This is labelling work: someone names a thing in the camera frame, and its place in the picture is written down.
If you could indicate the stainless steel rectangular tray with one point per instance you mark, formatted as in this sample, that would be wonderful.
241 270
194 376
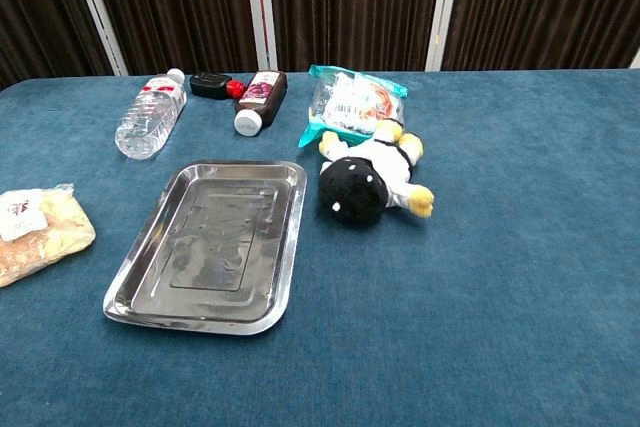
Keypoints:
220 252

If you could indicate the clear bag of snacks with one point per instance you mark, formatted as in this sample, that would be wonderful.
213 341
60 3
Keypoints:
47 237

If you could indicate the plush doll black head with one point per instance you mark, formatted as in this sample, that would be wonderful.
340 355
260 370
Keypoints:
372 177

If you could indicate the teal snack packet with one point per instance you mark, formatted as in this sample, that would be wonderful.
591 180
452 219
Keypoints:
350 102

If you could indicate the dark juice bottle white cap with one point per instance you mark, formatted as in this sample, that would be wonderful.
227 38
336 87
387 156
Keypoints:
261 99

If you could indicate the small black bottle red cap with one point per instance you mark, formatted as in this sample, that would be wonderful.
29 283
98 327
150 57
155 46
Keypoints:
212 85

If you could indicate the blue table cloth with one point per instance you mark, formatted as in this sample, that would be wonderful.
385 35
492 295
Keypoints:
450 272

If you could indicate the clear plastic water bottle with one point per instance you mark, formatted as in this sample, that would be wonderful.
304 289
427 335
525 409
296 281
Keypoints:
147 119

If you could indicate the dark brown pleated curtain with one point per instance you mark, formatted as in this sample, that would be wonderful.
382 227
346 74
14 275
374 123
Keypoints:
350 2

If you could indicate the white partition post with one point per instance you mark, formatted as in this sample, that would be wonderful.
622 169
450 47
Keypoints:
97 9
260 7
442 7
636 58

